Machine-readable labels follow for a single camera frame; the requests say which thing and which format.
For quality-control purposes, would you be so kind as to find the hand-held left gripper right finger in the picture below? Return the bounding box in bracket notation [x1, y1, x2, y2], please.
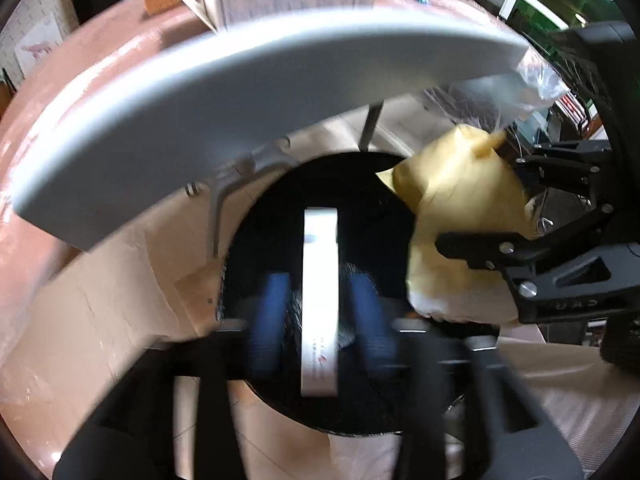
[350, 275, 583, 480]

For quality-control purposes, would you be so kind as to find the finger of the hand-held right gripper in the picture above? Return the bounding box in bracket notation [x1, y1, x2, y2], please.
[435, 204, 640, 325]
[515, 140, 616, 202]

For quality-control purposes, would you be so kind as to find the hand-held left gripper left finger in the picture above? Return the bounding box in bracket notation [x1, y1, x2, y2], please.
[52, 272, 293, 480]

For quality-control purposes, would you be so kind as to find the yellow paper bag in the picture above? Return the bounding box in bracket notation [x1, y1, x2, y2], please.
[375, 125, 533, 326]

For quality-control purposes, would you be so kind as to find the white plastic strip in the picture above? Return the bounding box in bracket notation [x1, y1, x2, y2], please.
[301, 207, 340, 397]

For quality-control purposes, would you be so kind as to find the black trash bin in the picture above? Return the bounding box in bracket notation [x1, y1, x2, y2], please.
[215, 150, 501, 436]

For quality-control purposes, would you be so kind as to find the red slatted object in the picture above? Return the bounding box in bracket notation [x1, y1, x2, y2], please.
[555, 90, 591, 121]

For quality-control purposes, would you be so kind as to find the clear plastic bag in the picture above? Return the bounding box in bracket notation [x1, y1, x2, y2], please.
[425, 45, 571, 131]

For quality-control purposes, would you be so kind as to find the wall poster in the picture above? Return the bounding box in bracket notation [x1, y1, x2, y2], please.
[15, 20, 66, 78]

